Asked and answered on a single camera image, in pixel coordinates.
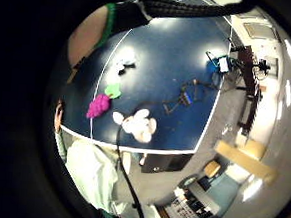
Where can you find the white and black soft toy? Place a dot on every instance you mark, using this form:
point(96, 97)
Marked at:
point(124, 62)

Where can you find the dark wooden shelf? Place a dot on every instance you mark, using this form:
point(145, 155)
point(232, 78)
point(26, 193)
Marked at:
point(249, 86)

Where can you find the white rabbit soft toy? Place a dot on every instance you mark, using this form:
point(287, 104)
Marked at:
point(139, 125)

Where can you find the purple grape soft toy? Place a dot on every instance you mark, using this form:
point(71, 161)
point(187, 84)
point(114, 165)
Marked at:
point(99, 105)

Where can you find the black box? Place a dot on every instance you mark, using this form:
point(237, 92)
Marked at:
point(165, 163)

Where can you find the cardboard box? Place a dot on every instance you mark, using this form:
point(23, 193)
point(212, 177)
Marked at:
point(212, 169)

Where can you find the light wooden bench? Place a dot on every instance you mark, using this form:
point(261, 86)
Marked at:
point(245, 159)

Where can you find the the person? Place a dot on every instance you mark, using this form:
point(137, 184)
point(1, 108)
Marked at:
point(91, 172)

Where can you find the cluttered desk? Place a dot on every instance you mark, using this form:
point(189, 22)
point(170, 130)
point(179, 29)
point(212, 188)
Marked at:
point(195, 204)

